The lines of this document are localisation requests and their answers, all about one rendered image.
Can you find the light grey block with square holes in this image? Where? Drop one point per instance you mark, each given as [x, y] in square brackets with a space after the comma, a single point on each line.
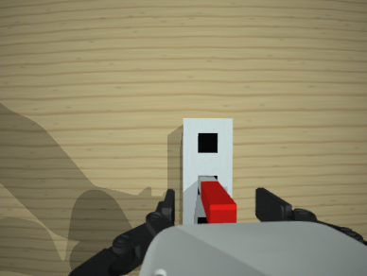
[207, 151]

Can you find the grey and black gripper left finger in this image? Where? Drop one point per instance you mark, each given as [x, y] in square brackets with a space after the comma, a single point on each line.
[129, 249]

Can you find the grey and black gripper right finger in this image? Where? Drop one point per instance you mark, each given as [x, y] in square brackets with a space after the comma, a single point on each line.
[269, 207]

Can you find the red square pin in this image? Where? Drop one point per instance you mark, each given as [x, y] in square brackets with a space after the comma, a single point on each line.
[218, 206]

